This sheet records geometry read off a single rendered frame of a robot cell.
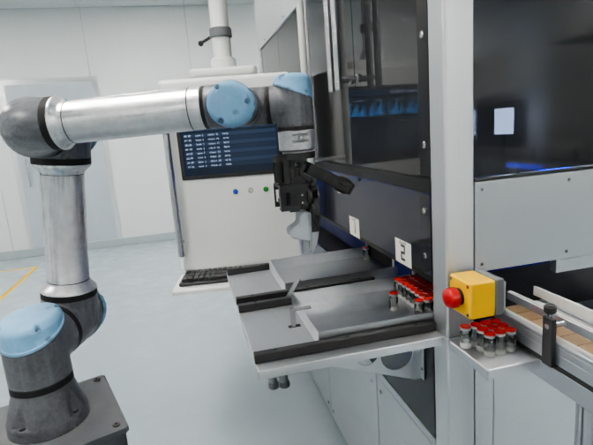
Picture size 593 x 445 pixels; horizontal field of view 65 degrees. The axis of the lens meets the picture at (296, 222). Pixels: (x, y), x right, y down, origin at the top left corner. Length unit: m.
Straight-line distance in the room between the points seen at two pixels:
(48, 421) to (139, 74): 5.65
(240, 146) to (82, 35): 4.92
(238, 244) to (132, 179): 4.63
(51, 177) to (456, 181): 0.81
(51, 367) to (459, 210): 0.85
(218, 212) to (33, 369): 1.04
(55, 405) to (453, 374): 0.81
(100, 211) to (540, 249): 5.89
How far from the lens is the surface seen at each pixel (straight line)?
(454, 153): 0.96
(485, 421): 1.20
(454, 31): 0.97
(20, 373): 1.05
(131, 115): 0.86
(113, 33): 6.55
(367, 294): 1.29
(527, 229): 1.08
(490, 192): 1.01
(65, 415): 1.08
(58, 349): 1.05
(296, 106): 0.93
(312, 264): 1.58
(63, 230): 1.09
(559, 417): 1.33
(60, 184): 1.07
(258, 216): 1.87
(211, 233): 1.89
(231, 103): 0.79
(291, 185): 0.93
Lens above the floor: 1.33
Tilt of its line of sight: 11 degrees down
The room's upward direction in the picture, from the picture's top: 4 degrees counter-clockwise
